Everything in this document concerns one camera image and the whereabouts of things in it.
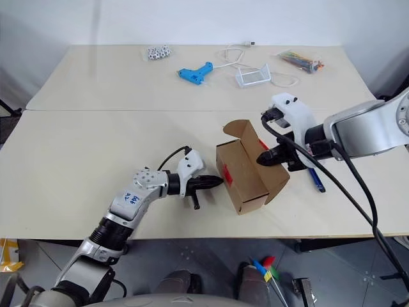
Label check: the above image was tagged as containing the yellow plastic bag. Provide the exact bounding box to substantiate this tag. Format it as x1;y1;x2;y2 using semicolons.
0;238;26;273

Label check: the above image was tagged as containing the blue glue gun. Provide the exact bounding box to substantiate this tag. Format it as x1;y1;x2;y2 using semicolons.
178;61;215;88

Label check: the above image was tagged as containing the black stand leg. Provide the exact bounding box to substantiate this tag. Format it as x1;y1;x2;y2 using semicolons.
0;95;24;118

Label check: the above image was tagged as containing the brown cardboard box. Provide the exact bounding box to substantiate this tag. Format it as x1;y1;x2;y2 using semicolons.
215;119;291;216

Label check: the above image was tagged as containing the clear plastic tray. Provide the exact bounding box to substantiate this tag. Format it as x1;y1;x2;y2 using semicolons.
235;63;271;89

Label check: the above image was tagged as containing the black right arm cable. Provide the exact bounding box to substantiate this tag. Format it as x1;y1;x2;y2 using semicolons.
261;108;409;288

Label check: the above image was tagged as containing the bag of coloured cable ties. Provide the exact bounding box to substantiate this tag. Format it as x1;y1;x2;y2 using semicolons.
274;48;325;75

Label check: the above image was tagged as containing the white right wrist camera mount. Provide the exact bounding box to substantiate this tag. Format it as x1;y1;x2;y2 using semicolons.
267;92;321;168

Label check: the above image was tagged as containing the black stand base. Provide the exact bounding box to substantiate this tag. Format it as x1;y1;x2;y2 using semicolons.
375;89;408;100

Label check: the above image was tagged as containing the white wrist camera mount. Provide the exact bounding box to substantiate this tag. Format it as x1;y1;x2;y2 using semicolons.
176;150;206;200
267;92;321;168

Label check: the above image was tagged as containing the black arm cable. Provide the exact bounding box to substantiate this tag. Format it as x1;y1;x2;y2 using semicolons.
157;145;193;172
261;108;409;288

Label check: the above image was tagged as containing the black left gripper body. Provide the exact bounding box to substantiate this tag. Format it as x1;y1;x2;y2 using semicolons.
185;177;206;211

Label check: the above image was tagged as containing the blue pen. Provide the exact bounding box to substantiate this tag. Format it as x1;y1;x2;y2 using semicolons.
307;166;327;193

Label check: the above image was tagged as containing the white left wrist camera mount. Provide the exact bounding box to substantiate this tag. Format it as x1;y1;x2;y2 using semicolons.
176;150;206;200

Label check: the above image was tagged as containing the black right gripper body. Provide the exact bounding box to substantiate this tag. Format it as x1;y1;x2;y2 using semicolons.
276;139;309;173

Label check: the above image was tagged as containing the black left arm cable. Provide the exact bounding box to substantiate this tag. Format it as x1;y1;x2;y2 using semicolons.
157;145;193;172

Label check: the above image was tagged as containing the black table frame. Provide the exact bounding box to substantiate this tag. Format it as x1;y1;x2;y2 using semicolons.
293;236;409;254

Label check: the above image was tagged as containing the white power cable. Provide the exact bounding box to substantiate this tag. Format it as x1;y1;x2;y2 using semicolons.
206;40;300;88

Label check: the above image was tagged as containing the dark rounded robot knee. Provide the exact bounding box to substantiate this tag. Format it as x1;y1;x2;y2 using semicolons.
237;263;273;307
155;269;203;297

